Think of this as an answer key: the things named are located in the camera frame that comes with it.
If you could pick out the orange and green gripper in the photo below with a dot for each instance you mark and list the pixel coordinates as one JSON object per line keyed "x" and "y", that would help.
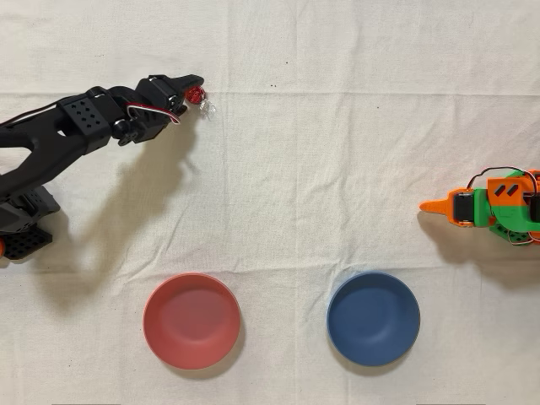
{"x": 464, "y": 206}

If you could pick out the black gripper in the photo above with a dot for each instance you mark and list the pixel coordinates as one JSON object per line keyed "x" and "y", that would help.
{"x": 164, "y": 89}

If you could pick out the blue bowl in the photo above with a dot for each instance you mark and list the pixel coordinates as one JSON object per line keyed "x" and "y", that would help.
{"x": 373, "y": 318}

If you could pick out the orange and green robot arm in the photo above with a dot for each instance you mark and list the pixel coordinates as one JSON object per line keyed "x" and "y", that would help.
{"x": 512, "y": 213}

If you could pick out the red bowl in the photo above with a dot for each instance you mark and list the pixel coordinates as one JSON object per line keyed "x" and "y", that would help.
{"x": 192, "y": 320}

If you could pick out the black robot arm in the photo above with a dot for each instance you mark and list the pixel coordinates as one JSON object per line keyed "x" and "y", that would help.
{"x": 42, "y": 143}

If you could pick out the white tablecloth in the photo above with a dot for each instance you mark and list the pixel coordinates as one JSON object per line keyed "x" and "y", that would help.
{"x": 295, "y": 190}

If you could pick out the red candy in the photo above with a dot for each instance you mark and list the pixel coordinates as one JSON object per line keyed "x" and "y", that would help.
{"x": 195, "y": 95}

